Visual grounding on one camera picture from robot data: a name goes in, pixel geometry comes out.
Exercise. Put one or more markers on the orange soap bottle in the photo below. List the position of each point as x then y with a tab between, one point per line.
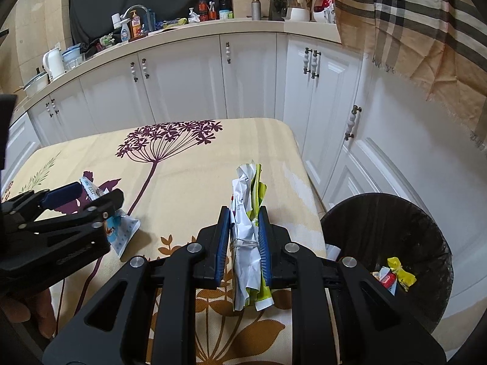
135	24

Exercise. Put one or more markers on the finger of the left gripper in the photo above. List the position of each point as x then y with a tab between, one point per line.
27	206
92	215

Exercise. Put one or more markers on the black trash bin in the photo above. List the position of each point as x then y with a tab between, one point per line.
375	227

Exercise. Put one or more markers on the green white wrapper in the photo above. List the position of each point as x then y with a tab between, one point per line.
251	259

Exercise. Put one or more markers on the chrome sink faucet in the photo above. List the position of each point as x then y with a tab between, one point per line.
147	16

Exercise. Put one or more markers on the dark lidded jar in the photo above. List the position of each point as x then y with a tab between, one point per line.
225	10

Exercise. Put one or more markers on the yellow crumpled wrapper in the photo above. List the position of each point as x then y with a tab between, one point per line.
405	278

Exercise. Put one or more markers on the plaid beige scarf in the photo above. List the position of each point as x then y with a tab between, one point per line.
439	45

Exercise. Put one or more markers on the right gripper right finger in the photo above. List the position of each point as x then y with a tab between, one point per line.
340	312

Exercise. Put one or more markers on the white electric kettle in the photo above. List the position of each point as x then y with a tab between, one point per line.
53	64

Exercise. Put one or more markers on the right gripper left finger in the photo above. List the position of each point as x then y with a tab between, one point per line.
148	308

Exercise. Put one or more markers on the person's left hand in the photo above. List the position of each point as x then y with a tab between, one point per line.
38	307

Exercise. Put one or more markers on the steel thermos bottle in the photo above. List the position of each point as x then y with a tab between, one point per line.
256	13

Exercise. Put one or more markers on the triangular blue white wrapper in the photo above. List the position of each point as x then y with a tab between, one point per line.
121	227

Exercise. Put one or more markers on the red spray can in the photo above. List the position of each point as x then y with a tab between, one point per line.
386	277

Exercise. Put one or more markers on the red sauce bottle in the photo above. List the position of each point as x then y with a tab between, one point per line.
203	11

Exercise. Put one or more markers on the black knife block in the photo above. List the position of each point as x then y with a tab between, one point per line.
277	10

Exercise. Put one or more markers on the floral beige tablecloth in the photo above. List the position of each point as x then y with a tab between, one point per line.
175	178

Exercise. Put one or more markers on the white blender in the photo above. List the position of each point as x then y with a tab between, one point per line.
297	11

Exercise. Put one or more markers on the white kitchen cabinets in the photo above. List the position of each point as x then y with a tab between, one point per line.
359	128

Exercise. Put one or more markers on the red rice cooker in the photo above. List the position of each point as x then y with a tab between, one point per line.
324	12

